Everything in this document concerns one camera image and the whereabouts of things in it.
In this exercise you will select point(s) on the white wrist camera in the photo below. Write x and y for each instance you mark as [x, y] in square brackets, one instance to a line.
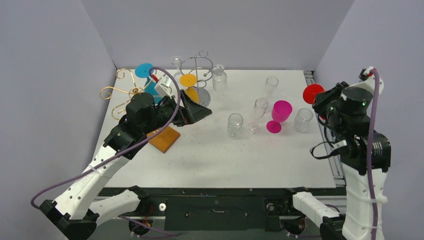
[370, 80]
[165, 86]

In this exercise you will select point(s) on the clear ribbed glass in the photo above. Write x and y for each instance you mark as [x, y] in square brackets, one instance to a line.
[219, 78]

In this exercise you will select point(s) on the blue wine glass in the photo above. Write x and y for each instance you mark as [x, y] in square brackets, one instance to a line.
[142, 71]

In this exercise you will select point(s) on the pink wine glass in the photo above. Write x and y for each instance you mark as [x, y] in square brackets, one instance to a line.
[280, 112]

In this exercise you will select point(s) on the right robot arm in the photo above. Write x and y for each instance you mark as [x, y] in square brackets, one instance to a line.
[365, 155]

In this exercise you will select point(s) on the yellow wine glass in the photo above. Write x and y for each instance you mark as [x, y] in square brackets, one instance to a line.
[189, 81]

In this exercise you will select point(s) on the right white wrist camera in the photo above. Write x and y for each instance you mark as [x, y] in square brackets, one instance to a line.
[370, 80]

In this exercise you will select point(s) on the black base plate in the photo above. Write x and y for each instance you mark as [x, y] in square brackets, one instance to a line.
[219, 209]

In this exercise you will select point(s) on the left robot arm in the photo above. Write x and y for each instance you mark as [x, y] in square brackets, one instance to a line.
[76, 212]

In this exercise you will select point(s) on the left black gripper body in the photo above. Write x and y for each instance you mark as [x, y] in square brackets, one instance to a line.
[164, 113]

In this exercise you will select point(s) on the chrome wire glass rack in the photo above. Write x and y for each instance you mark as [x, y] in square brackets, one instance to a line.
[201, 66]

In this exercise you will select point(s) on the red wine glass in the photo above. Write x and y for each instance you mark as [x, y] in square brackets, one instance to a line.
[315, 95]

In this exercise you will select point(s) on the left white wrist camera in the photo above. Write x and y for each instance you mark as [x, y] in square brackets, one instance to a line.
[165, 86]

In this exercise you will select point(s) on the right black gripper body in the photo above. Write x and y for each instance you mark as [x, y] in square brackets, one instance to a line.
[322, 103]

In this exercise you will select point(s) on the gold wire glass rack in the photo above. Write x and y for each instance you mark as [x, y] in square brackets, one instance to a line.
[131, 133]

